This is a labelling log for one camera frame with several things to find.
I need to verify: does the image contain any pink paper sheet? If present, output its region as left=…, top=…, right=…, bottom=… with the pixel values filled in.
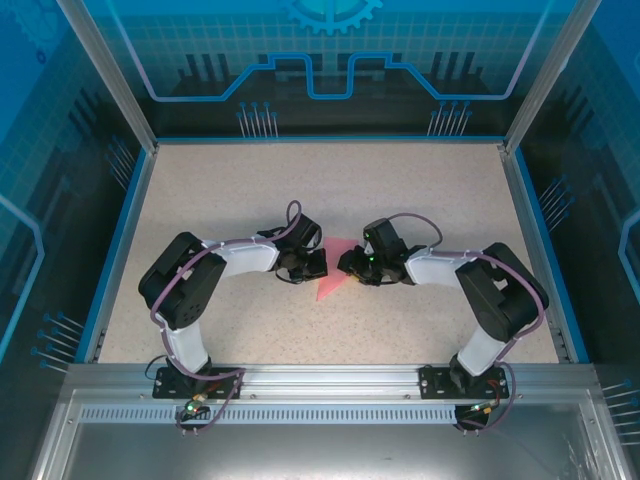
left=316, top=236, right=360, bottom=303

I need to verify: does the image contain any steel sheet panel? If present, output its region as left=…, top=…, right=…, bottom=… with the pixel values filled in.
left=29, top=389, right=624, bottom=480

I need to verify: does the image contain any aluminium mounting beam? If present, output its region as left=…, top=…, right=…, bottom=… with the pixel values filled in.
left=67, top=363, right=599, bottom=402

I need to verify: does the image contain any blue table border strip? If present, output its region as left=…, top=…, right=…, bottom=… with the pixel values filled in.
left=73, top=147, right=157, bottom=365
left=502, top=147, right=592, bottom=365
left=152, top=134, right=507, bottom=147

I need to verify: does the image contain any purple cable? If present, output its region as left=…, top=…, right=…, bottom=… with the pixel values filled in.
left=149, top=199, right=304, bottom=435
left=384, top=212, right=547, bottom=434

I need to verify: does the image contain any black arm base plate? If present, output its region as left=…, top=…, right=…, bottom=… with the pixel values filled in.
left=418, top=364, right=506, bottom=401
left=152, top=365, right=246, bottom=401

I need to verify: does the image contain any slotted metal cable duct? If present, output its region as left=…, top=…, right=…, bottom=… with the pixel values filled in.
left=79, top=405, right=581, bottom=425

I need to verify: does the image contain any cable connector with green light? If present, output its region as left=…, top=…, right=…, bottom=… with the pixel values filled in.
left=180, top=392, right=210, bottom=417
left=467, top=398, right=504, bottom=417

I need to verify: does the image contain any small metal side bracket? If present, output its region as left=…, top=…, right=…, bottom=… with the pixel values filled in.
left=551, top=324, right=571, bottom=364

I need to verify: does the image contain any aluminium frame post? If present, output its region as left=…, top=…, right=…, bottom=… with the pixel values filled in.
left=55, top=0, right=160, bottom=154
left=501, top=0, right=604, bottom=154

